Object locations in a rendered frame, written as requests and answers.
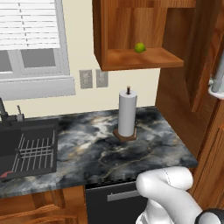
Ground tall wooden cabinet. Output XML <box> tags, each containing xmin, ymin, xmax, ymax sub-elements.
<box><xmin>154</xmin><ymin>0</ymin><xmax>224</xmax><ymax>212</ymax></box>

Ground wooden cabinet door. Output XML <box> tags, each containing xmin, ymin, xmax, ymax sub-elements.
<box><xmin>185</xmin><ymin>0</ymin><xmax>224</xmax><ymax>114</ymax></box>

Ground white paper towel roll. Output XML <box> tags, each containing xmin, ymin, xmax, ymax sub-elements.
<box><xmin>117</xmin><ymin>89</ymin><xmax>138</xmax><ymax>137</ymax></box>

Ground brown paper towel holder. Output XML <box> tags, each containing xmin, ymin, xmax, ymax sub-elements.
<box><xmin>112</xmin><ymin>85</ymin><xmax>138</xmax><ymax>144</ymax></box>

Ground green round fruit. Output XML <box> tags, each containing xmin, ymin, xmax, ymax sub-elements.
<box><xmin>134</xmin><ymin>42</ymin><xmax>147</xmax><ymax>54</ymax></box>

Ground black sink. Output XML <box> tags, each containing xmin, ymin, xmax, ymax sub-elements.
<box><xmin>0</xmin><ymin>117</ymin><xmax>60</xmax><ymax>184</ymax></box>

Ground grey soap dispenser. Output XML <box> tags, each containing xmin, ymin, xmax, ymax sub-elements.
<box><xmin>15</xmin><ymin>104</ymin><xmax>26</xmax><ymax>123</ymax></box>

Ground black dishwasher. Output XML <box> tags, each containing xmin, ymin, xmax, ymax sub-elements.
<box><xmin>84</xmin><ymin>180</ymin><xmax>151</xmax><ymax>224</ymax></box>

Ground black tap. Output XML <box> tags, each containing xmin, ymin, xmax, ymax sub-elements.
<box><xmin>0</xmin><ymin>97</ymin><xmax>18</xmax><ymax>129</ymax></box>

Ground wooden base cupboard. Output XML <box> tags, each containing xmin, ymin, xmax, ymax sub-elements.
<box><xmin>0</xmin><ymin>185</ymin><xmax>88</xmax><ymax>224</ymax></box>

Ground white window blinds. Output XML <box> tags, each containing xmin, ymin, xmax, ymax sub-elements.
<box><xmin>0</xmin><ymin>0</ymin><xmax>61</xmax><ymax>51</ymax></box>

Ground red sponge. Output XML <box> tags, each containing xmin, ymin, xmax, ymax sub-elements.
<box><xmin>0</xmin><ymin>171</ymin><xmax>14</xmax><ymax>179</ymax></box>

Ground grey wall outlet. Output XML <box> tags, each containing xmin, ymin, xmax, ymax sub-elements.
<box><xmin>79</xmin><ymin>69</ymin><xmax>94</xmax><ymax>90</ymax></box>
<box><xmin>95</xmin><ymin>68</ymin><xmax>109</xmax><ymax>88</ymax></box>

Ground white window frame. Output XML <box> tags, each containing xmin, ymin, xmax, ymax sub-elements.
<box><xmin>0</xmin><ymin>0</ymin><xmax>77</xmax><ymax>102</ymax></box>

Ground grey dishwasher handle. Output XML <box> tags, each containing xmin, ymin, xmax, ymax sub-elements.
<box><xmin>106</xmin><ymin>189</ymin><xmax>142</xmax><ymax>203</ymax></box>

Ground grey wire dish rack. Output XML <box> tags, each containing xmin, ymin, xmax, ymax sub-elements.
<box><xmin>10</xmin><ymin>129</ymin><xmax>57</xmax><ymax>173</ymax></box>

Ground wooden wall cabinet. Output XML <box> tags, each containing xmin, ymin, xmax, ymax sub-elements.
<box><xmin>92</xmin><ymin>0</ymin><xmax>197</xmax><ymax>72</ymax></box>

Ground wooden cupboard handle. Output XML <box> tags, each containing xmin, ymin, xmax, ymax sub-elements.
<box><xmin>0</xmin><ymin>203</ymin><xmax>64</xmax><ymax>221</ymax></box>
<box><xmin>16</xmin><ymin>214</ymin><xmax>79</xmax><ymax>224</ymax></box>

